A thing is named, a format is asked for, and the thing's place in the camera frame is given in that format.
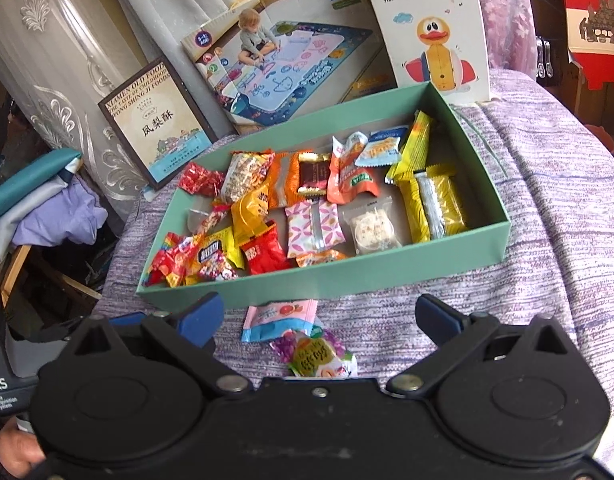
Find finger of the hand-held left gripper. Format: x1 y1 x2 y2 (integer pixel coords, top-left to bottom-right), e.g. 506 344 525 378
8 311 148 345

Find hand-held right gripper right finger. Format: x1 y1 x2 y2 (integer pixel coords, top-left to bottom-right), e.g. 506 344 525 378
386 293 589 396

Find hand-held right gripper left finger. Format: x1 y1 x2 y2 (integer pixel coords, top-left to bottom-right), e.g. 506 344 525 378
69 291 251 395

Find mint green cardboard box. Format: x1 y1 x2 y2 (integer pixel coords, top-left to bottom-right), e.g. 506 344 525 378
136 81 513 312

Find pink dotted candy packet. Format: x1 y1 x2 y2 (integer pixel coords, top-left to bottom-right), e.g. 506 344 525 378
198 255 239 282

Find rainbow striped candy packet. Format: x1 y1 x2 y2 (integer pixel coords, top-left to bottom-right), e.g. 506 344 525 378
146 231 209 289

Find small yellow snack packet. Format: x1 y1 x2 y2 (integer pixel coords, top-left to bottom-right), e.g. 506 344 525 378
201 226 246 272

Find pink blue candy packet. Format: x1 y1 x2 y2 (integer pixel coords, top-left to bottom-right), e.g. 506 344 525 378
240 299 319 344

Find red snack packet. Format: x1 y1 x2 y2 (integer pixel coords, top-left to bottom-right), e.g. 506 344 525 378
238 220 294 277

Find round white jelly cup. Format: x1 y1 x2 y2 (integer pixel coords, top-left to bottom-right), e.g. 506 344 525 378
186 207 211 237

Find clear cookie packet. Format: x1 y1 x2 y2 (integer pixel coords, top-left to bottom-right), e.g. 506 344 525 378
341 196 403 257

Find yellow wavy-pattern snack packet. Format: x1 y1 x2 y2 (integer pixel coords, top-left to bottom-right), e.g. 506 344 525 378
396 162 470 245

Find yellow orange triangular packet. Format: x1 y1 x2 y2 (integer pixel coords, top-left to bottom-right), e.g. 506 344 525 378
230 185 271 249

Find purple grape jelly packet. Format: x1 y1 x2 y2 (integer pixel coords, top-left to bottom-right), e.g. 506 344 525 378
269 326 359 379

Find small orange snack packet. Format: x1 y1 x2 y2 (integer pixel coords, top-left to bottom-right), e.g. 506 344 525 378
295 248 349 269

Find small red candy packet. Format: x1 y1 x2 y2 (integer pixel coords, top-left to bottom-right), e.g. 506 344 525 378
177 161 228 198

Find pink patterned snack packet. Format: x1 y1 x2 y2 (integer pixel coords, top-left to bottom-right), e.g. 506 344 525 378
284 198 346 260

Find large orange noodle snack packet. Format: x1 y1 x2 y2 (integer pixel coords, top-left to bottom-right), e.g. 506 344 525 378
220 149 277 205

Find shiny orange snack packet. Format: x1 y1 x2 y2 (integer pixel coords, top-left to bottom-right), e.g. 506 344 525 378
266 151 308 210

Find orange red snack pouch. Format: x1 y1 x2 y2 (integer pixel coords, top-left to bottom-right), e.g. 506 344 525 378
326 131 381 206

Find yellow green stick packet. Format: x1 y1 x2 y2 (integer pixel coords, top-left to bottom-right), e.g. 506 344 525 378
385 110 434 184

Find blue white cracker packet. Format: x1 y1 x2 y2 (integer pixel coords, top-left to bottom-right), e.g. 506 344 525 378
354 126 411 169

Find dark brown chocolate packet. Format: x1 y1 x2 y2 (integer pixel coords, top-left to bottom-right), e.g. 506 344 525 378
296 152 331 198

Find person's left hand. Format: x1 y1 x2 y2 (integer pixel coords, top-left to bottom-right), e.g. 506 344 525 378
0 414 51 480

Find lavender cloth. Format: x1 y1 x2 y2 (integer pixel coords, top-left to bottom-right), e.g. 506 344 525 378
13 179 109 247

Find teal cloth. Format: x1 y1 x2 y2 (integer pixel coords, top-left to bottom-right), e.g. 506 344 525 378
0 147 84 233

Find brown framed pastry box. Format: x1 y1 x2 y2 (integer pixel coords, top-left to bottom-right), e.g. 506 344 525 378
97 55 220 192

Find white lace curtain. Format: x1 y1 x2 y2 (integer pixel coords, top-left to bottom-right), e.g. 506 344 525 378
0 0 240 188

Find drawing mat toy box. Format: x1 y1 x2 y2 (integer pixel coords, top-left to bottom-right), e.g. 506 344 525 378
180 0 399 137

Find metal clips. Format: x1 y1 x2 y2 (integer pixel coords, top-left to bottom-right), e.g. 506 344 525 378
534 35 556 82

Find white duck toy box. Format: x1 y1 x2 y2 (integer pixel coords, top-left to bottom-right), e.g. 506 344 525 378
356 0 493 107

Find pink floral cloth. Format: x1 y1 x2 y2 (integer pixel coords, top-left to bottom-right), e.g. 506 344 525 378
473 0 539 82

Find red paper cutout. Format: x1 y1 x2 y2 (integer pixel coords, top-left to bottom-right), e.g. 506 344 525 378
556 0 614 92

